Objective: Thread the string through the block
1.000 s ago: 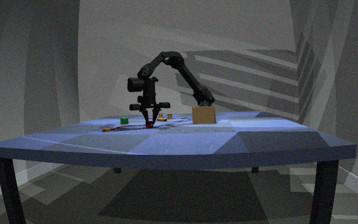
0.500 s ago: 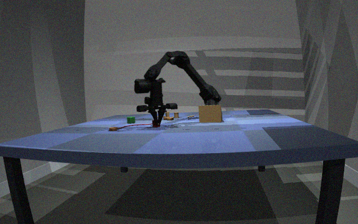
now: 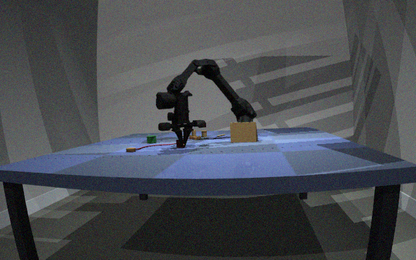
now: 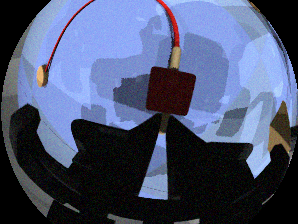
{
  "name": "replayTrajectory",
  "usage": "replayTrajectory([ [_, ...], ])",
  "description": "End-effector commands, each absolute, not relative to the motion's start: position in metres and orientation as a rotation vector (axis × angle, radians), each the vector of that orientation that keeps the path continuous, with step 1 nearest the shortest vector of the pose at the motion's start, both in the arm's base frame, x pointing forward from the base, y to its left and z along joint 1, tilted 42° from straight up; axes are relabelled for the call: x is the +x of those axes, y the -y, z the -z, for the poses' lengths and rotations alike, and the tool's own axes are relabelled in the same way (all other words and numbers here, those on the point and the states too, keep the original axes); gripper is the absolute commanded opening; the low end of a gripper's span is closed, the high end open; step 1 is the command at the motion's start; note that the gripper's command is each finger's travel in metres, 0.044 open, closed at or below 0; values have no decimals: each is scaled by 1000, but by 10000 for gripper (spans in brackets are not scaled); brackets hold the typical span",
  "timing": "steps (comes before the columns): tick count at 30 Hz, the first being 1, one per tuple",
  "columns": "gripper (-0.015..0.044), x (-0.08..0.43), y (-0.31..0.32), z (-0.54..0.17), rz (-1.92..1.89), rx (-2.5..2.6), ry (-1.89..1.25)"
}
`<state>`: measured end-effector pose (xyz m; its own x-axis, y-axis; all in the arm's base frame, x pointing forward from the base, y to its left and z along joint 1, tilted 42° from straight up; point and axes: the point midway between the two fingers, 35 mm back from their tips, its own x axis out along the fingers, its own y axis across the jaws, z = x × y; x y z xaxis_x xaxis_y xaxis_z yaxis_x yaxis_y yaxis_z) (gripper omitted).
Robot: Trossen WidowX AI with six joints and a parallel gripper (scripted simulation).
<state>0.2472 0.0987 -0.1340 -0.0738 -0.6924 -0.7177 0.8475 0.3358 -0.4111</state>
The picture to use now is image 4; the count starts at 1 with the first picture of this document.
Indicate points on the red string with wooden stick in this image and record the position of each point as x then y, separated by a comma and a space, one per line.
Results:
174, 62

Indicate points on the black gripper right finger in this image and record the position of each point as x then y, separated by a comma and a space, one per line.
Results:
189, 156

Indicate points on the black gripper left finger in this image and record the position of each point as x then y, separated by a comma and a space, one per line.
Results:
133, 147

